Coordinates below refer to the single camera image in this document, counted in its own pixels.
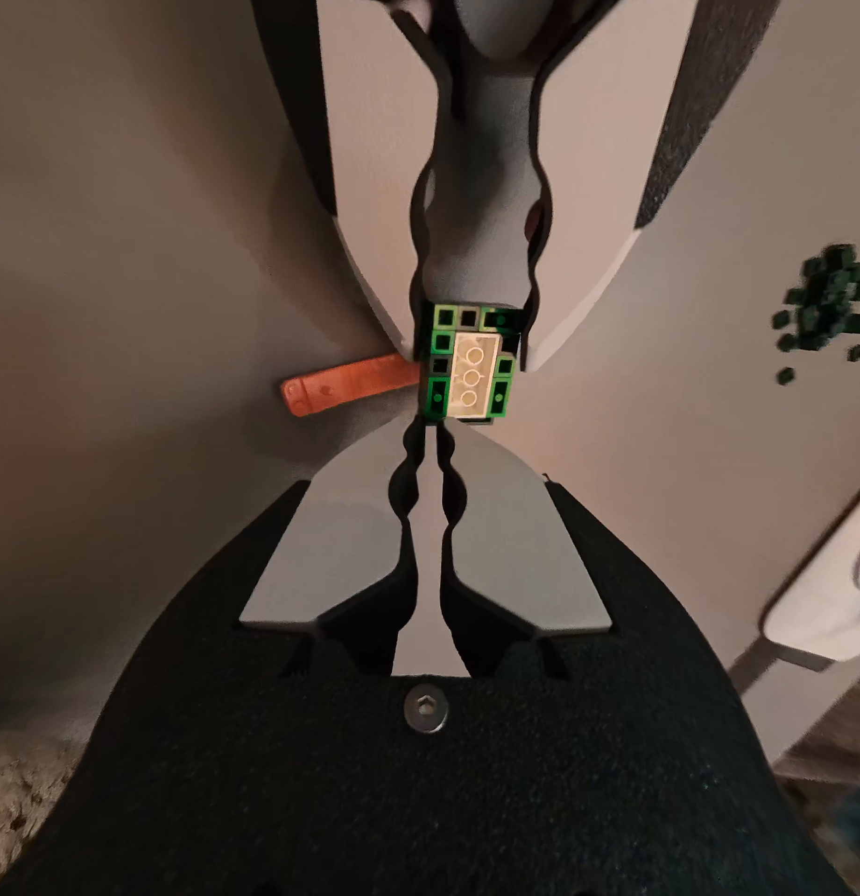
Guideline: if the pile of dark green bricks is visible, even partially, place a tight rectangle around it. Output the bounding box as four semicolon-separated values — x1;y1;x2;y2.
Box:
773;241;860;393

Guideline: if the green white lego assembly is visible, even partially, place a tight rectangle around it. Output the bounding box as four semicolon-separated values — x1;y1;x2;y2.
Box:
419;302;527;425

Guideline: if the white book stand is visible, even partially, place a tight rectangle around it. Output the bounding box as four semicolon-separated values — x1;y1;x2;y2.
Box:
758;479;860;674

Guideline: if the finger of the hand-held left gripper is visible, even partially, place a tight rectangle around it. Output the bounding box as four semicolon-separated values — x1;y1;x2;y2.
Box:
520;0;698;373
318;0;448;364

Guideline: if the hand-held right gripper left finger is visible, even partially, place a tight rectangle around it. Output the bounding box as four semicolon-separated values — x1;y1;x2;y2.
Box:
239;419;425;677

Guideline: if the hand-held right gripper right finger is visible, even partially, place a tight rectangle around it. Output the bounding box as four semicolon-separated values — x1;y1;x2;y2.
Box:
437;423;612;679

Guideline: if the orange brick separator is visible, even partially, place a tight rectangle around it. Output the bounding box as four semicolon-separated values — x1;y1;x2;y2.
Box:
281;353;420;419

